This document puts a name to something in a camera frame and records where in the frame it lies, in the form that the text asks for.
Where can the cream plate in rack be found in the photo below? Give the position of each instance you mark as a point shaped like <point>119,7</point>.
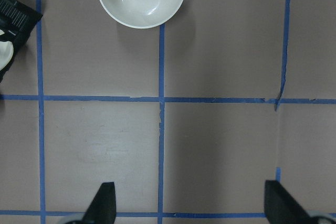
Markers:
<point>7,48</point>

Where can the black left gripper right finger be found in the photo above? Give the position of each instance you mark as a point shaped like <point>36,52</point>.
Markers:
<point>281,208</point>

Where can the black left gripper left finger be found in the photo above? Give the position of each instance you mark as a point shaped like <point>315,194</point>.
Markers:
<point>103,207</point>

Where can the black dish rack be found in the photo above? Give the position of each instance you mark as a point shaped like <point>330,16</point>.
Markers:
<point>18,20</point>

